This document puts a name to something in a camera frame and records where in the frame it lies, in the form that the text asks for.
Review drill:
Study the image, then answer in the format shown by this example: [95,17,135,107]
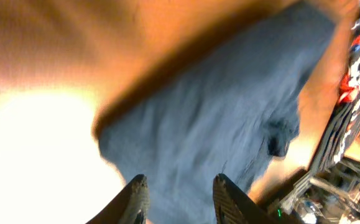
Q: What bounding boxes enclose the navy blue shorts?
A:
[99,1,335,223]

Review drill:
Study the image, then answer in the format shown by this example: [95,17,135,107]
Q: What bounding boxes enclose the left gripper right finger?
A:
[213,174,277,224]

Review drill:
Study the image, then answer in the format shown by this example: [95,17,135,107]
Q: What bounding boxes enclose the black graphic t-shirt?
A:
[308,13,360,174]

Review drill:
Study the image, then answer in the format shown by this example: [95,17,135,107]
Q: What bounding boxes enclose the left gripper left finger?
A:
[86,174,150,224]

